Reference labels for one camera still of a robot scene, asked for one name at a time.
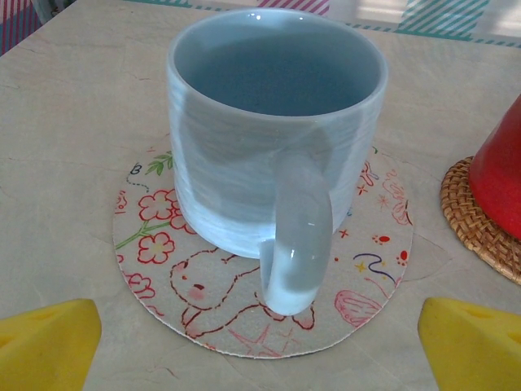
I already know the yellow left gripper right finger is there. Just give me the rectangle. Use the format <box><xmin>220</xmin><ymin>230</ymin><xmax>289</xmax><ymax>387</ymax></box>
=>
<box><xmin>418</xmin><ymin>297</ymin><xmax>521</xmax><ymax>391</ymax></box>

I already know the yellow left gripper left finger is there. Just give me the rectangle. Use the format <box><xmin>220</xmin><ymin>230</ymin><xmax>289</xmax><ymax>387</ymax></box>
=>
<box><xmin>0</xmin><ymin>299</ymin><xmax>103</xmax><ymax>391</ymax></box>

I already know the woven wicker coaster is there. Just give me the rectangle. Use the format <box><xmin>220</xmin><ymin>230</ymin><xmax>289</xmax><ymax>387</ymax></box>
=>
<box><xmin>439</xmin><ymin>156</ymin><xmax>521</xmax><ymax>286</ymax></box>

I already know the floral bunny print coaster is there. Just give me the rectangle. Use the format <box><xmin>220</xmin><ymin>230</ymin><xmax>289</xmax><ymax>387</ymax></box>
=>
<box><xmin>112</xmin><ymin>144</ymin><xmax>415</xmax><ymax>359</ymax></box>

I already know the red enamel mug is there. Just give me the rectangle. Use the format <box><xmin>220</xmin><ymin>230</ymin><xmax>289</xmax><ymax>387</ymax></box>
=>
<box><xmin>467</xmin><ymin>94</ymin><xmax>521</xmax><ymax>241</ymax></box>

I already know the large light blue mug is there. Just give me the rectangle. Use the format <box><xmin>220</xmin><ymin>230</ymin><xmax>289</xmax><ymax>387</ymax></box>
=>
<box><xmin>164</xmin><ymin>7</ymin><xmax>390</xmax><ymax>317</ymax></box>

